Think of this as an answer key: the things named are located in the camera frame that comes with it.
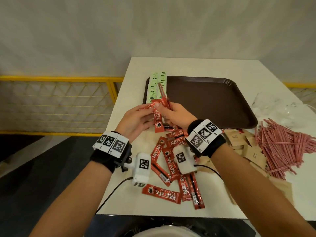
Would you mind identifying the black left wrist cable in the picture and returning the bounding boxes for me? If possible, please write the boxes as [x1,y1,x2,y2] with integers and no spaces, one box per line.
[95,177,134,215]

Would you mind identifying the marker cube on right wrist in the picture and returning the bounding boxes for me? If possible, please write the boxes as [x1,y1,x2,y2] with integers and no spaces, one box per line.
[172,144,198,175]

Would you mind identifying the left wristband with marker tiles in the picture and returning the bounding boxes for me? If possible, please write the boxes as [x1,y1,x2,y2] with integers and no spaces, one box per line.
[90,131,133,173]

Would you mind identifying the clear glass cups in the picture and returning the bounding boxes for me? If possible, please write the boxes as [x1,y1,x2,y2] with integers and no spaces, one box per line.
[251,92,316,129]

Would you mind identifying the person's right hand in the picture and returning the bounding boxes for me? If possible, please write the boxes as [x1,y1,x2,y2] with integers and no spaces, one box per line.
[154,102,198,131]

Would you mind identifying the right wristband with marker tiles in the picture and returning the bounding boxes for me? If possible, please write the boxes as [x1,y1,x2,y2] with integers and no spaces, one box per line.
[186,118,227,158]

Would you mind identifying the pile of red Nescafe sachets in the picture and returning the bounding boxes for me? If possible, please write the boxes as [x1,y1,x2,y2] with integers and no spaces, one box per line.
[142,124,245,210]

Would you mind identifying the neat rows of tea bags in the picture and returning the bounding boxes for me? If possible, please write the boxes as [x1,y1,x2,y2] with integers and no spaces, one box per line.
[145,71,168,104]

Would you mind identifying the person's white clothing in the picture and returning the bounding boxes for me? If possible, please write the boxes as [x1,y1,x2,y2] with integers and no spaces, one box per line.
[133,225,201,237]

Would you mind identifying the wristband with marker tiles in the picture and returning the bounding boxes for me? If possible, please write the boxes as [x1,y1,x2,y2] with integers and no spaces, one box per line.
[90,131,133,173]
[186,118,227,158]

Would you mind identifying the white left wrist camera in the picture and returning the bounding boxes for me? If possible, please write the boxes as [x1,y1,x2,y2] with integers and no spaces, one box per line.
[121,152,152,188]

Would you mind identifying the person's right forearm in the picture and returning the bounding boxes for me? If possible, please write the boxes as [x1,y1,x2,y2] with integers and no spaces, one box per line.
[211,144,316,237]

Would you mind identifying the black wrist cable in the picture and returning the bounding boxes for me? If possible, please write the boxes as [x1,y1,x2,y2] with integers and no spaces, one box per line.
[95,177,134,215]
[194,164,224,182]

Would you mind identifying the brown plastic tray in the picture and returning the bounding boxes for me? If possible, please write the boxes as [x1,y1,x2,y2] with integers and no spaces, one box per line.
[143,76,258,129]

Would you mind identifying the pile of brown sugar packets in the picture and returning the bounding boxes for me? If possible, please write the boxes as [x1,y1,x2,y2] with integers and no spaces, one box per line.
[195,128,294,206]

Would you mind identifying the pile of pink stirrer sticks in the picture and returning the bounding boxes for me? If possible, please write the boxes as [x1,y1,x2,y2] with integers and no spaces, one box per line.
[254,118,316,180]

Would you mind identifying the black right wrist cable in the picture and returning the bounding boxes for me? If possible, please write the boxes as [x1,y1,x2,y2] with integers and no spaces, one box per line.
[194,164,224,182]

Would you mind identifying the person's left hand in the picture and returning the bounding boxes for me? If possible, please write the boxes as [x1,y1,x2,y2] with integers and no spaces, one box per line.
[115,103,155,144]

